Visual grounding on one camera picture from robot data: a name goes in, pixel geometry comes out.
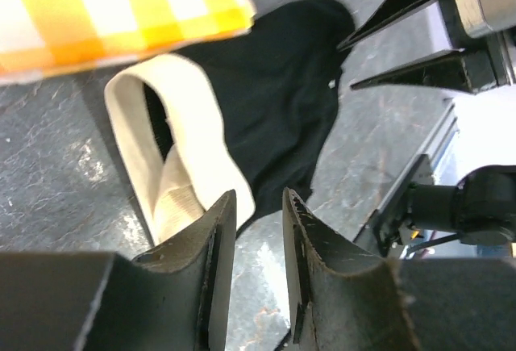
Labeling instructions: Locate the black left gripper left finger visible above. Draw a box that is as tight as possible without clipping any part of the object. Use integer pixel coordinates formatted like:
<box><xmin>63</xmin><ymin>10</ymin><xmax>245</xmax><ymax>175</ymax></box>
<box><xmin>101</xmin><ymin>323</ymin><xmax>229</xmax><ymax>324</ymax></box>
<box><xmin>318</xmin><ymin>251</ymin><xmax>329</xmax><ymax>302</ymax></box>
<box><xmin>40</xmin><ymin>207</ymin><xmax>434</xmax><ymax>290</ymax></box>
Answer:
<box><xmin>1</xmin><ymin>191</ymin><xmax>237</xmax><ymax>350</ymax></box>

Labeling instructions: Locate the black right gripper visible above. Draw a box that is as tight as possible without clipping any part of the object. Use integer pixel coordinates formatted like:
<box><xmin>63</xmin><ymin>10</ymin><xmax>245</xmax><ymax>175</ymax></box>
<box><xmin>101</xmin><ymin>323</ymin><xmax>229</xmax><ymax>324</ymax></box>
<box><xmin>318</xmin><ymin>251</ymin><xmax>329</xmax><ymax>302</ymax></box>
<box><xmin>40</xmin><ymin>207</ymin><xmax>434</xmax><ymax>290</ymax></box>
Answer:
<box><xmin>337</xmin><ymin>0</ymin><xmax>515</xmax><ymax>93</ymax></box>

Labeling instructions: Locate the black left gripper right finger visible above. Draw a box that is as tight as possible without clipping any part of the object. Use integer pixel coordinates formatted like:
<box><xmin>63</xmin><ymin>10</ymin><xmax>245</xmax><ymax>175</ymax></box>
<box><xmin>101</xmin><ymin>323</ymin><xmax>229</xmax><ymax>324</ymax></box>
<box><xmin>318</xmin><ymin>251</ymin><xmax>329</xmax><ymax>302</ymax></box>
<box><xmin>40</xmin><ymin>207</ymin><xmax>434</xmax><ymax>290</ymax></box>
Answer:
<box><xmin>282</xmin><ymin>189</ymin><xmax>515</xmax><ymax>350</ymax></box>

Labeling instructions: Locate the black cream garment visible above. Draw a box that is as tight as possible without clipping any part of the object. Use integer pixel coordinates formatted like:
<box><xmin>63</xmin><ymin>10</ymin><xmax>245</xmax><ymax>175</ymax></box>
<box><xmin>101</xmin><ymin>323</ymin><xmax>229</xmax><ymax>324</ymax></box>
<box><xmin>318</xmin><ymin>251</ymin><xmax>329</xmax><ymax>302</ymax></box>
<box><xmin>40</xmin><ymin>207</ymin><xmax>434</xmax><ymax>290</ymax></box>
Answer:
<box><xmin>105</xmin><ymin>0</ymin><xmax>355</xmax><ymax>244</ymax></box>

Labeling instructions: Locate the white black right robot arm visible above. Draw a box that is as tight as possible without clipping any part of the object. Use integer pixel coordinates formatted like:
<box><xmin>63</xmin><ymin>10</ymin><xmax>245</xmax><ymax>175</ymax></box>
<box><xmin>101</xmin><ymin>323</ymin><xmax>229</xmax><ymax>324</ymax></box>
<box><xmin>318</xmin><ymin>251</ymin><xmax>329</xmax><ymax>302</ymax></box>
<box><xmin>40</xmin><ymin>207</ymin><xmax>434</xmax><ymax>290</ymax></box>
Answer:
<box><xmin>339</xmin><ymin>0</ymin><xmax>515</xmax><ymax>257</ymax></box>

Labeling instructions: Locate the orange checkered tablecloth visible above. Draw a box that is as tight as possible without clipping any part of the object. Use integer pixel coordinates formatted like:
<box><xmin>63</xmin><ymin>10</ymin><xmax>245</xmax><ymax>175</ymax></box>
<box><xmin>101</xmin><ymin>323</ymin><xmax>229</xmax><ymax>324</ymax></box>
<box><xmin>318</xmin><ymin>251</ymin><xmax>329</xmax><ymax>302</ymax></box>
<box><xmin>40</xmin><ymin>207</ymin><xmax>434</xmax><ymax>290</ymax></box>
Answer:
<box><xmin>1</xmin><ymin>0</ymin><xmax>256</xmax><ymax>85</ymax></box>

